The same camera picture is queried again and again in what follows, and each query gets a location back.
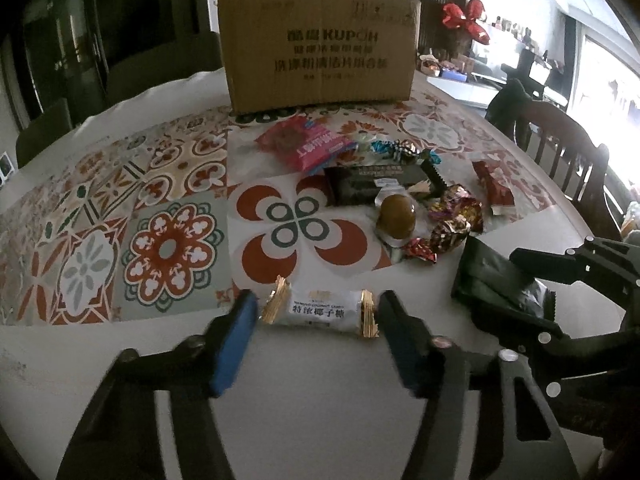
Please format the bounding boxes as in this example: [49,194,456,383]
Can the plain black foil packet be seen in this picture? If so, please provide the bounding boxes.
[451,236,558,322]

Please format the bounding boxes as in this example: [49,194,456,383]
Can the clear wrapped candy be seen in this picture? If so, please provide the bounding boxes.
[350,132,381,153]

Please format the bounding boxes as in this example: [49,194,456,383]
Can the white candy with gold ends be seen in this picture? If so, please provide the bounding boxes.
[262,276,377,340]

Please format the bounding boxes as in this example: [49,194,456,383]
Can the patterned table mat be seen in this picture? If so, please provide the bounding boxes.
[0,95,558,327]

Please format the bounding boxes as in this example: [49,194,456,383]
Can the white low cabinet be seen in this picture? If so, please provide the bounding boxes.
[425,67,507,109]

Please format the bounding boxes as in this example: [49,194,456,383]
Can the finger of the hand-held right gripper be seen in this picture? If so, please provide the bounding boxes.
[509,236,640,288]
[472,297,640,386]

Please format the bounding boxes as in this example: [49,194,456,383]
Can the red snack packet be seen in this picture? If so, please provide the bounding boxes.
[472,160,516,216]

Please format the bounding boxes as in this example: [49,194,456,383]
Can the dark red foil candy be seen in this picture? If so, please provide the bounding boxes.
[398,139,432,162]

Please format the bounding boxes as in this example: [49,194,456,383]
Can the wooden slatted chair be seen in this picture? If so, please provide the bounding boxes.
[485,80,626,241]

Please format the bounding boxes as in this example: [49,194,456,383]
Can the dark green cloth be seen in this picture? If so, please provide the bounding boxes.
[492,80,532,117]

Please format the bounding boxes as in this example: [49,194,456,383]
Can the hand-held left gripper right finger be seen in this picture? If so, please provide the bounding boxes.
[377,291,591,480]

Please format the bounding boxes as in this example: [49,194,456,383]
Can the dark padded chair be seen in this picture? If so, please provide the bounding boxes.
[15,98,74,168]

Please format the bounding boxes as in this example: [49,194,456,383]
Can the dark slatted wall panel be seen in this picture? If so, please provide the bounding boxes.
[417,0,474,57]

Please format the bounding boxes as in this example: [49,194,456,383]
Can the black printed snack packet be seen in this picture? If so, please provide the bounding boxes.
[324,159,448,207]

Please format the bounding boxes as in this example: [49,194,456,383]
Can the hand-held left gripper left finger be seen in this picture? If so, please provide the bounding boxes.
[55,290,260,480]

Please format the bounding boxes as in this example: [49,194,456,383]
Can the dark glass sliding door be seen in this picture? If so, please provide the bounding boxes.
[20,0,212,128]

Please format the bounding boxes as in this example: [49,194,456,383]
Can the pink snack packet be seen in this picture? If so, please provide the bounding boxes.
[255,116,357,173]

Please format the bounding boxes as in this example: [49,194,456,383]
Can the brown cardboard box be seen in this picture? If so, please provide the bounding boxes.
[216,0,422,115]

